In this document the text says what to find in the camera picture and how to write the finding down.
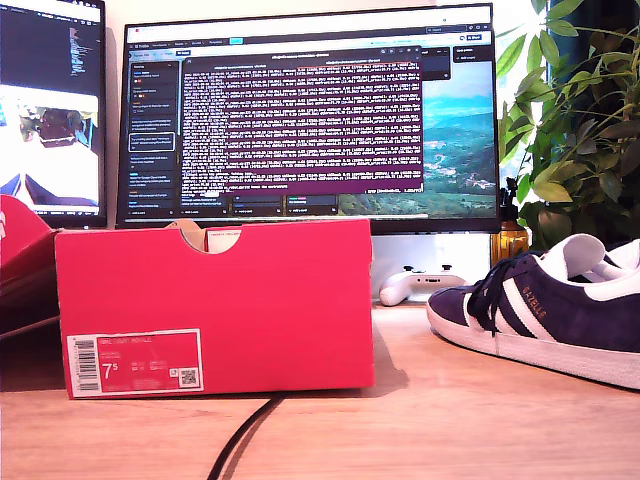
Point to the red cardboard shoebox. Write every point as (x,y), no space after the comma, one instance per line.
(225,310)

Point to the blue suede shoe white stripes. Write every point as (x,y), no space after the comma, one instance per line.
(575,325)

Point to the white game controller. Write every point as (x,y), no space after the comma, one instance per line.
(405,290)

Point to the wide computer monitor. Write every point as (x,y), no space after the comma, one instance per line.
(310,125)

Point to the amber pump bottle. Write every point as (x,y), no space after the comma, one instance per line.
(510,240)

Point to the green leafy houseplant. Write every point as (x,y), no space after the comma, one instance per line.
(585,150)

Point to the computer monitor with code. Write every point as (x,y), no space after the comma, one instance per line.
(50,100)

